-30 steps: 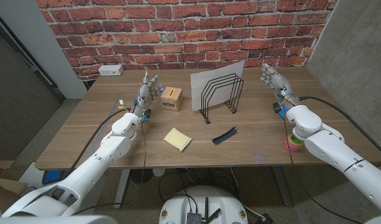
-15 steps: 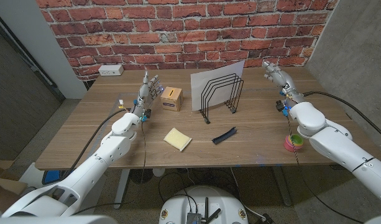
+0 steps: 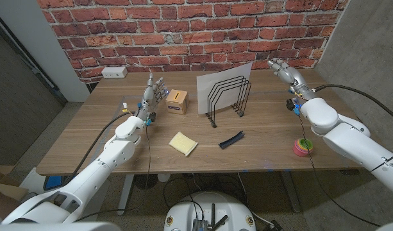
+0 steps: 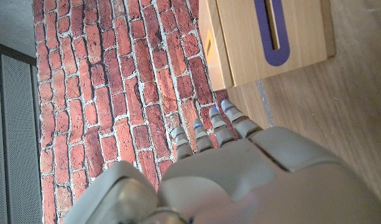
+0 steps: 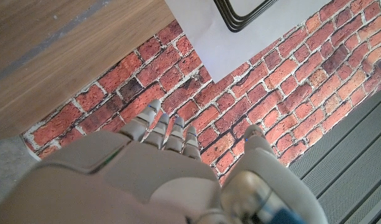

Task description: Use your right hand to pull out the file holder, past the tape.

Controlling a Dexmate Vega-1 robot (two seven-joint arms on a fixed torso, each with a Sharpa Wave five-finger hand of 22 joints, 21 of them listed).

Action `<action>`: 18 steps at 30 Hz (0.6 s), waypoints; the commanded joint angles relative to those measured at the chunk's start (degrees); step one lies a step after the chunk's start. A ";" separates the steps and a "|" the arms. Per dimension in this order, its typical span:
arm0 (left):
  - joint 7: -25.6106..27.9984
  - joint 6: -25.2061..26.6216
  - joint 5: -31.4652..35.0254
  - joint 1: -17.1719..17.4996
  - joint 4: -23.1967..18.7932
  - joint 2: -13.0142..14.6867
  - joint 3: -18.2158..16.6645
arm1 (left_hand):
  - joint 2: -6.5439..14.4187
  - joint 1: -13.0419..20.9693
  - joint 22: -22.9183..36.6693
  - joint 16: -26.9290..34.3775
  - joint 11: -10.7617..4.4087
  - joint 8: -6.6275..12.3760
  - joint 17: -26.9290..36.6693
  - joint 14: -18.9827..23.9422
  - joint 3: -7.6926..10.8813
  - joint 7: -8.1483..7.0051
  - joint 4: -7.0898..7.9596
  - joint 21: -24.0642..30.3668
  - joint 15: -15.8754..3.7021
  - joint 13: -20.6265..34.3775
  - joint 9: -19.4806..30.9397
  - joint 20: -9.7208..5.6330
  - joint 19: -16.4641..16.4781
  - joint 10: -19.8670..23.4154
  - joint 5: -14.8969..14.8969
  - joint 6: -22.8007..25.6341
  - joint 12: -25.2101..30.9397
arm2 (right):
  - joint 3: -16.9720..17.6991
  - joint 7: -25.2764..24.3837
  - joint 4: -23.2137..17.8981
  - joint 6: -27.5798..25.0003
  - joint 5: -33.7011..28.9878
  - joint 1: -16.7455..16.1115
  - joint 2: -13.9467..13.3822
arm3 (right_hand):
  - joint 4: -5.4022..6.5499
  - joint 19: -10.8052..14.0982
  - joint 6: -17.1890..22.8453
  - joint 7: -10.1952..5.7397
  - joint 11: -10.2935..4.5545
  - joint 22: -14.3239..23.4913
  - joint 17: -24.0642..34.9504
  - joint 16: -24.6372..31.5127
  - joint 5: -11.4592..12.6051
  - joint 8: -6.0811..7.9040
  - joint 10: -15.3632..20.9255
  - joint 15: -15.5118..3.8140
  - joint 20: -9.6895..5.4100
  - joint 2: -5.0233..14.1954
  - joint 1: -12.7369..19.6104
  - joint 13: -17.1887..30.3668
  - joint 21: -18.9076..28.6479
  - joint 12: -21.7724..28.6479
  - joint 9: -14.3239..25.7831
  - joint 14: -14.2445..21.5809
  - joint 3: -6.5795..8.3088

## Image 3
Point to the brick print backdrop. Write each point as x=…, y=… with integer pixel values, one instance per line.
x=183, y=32

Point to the brown cardboard box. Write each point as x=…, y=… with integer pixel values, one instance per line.
x=4, y=192

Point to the grey module with antennas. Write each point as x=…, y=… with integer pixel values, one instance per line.
x=199, y=224

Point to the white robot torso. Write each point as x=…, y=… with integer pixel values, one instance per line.
x=183, y=215

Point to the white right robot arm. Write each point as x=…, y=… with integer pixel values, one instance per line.
x=350, y=141

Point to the black round floor object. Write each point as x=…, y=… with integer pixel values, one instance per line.
x=141, y=182

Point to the black plastic strip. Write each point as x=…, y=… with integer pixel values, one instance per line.
x=230, y=140

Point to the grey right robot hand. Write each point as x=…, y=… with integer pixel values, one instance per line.
x=290, y=75

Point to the white and blue floor device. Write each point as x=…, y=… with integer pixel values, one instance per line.
x=53, y=182

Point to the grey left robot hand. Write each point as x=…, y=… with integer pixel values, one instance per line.
x=148, y=96

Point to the small wooden box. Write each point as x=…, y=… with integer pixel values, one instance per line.
x=177, y=102

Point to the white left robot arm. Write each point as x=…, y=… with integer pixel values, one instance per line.
x=96, y=173

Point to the white paper file sheet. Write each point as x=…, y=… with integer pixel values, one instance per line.
x=204, y=93

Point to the colourful stacking cups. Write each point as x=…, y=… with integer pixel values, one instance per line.
x=299, y=150

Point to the white power outlet strip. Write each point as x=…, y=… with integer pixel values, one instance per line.
x=114, y=72

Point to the metal table leg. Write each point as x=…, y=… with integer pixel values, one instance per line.
x=125, y=192
x=290, y=192

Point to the black floor plug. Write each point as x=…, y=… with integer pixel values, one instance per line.
x=276, y=225

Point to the yellow sponge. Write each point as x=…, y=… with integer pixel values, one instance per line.
x=182, y=142

